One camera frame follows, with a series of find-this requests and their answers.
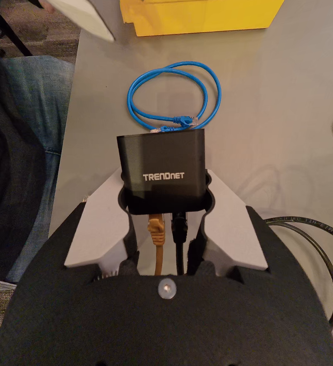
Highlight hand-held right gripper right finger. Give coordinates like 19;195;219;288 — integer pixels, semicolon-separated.
187;169;270;276

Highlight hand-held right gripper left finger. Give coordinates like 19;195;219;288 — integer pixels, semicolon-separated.
64;167;140;278

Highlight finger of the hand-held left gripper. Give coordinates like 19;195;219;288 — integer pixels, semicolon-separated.
39;0;116;43

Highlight black ethernet cable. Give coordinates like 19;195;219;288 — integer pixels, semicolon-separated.
171;211;333;330

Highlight orange ethernet cable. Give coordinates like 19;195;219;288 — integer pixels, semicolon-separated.
147;213;166;276

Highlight black network switch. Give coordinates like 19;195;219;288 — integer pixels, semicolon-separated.
116;128;206;215

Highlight yellow plastic bin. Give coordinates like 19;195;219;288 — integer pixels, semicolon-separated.
119;0;286;37

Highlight blue ethernet cable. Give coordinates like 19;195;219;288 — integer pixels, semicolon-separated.
127;61;222;134

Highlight black office chair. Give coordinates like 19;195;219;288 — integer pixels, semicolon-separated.
0;0;33;58

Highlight person's blue jeans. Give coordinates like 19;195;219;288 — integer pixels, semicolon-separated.
0;56;76;283

